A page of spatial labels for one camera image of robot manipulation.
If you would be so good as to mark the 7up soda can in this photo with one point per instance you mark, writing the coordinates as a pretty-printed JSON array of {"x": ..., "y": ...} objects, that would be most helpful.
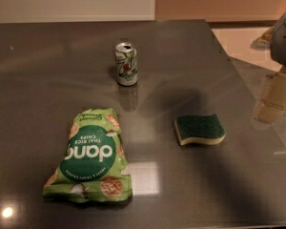
[{"x": 126, "y": 63}]

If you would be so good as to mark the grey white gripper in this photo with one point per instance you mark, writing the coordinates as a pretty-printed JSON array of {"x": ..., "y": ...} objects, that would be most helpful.
[{"x": 284, "y": 42}]

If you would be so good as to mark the green dang chips bag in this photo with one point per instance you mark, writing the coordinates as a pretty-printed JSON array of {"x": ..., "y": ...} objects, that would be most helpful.
[{"x": 94, "y": 164}]

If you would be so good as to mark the green and yellow sponge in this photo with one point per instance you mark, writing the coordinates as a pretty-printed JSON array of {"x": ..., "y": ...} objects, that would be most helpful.
[{"x": 199, "y": 129}]

